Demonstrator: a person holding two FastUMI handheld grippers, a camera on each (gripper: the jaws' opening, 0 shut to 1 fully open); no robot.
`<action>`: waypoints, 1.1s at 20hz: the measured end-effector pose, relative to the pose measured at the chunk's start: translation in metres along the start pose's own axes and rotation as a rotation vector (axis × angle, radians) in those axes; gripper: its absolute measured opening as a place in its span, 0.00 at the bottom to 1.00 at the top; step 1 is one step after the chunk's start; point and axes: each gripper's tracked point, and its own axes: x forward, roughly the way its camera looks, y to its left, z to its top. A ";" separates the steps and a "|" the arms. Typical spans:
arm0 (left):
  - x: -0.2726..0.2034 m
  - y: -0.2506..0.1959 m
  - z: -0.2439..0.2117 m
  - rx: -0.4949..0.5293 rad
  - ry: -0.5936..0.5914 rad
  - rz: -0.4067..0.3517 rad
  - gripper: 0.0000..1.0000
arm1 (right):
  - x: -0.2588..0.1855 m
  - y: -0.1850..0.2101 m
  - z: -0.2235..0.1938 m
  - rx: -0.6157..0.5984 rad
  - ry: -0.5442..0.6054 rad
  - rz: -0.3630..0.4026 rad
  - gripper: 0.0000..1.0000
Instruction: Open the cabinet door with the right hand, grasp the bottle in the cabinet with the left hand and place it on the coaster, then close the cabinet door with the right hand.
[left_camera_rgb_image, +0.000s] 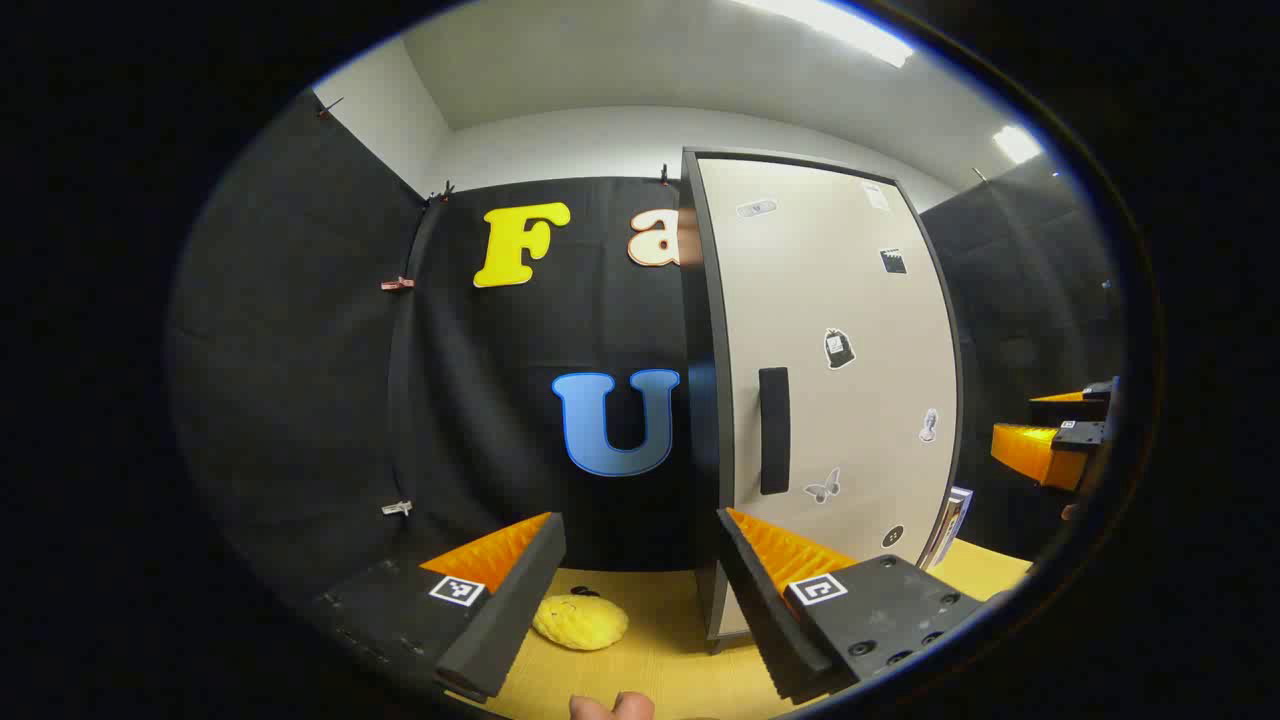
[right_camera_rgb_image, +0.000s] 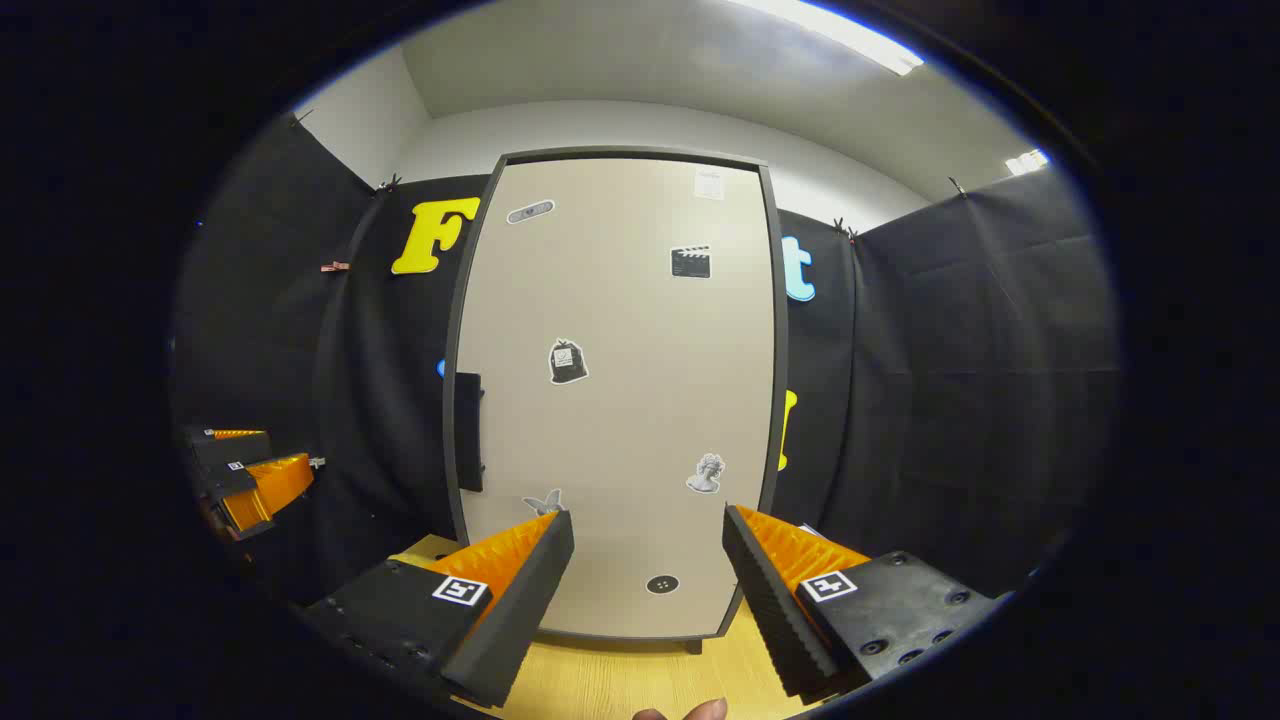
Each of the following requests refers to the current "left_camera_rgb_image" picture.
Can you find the pink cloth clip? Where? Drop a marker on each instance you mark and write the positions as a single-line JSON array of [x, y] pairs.
[[397, 284]]

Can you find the white cloth clip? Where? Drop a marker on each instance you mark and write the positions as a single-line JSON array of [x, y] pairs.
[[397, 508]]

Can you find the black backdrop cloth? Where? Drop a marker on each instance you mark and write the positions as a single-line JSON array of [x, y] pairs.
[[300, 380]]

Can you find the lavender spine book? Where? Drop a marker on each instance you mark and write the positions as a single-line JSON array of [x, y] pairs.
[[960, 510]]

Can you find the ceiling light panel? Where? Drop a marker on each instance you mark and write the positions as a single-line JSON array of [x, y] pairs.
[[1017, 144]]

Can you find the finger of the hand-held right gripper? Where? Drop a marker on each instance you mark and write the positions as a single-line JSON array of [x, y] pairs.
[[1095, 392], [1035, 452]]

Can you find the beige spine book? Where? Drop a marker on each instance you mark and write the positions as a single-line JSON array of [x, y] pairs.
[[945, 530]]

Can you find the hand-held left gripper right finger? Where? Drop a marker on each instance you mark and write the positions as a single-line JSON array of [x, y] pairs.
[[765, 620]]

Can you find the bumpy yellow lemon toy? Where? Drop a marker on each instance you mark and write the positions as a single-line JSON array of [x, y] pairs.
[[580, 622]]

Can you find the dark grey cabinet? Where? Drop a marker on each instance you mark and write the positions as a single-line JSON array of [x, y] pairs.
[[705, 400]]

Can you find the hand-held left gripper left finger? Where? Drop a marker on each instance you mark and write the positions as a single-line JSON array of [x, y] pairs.
[[510, 620]]

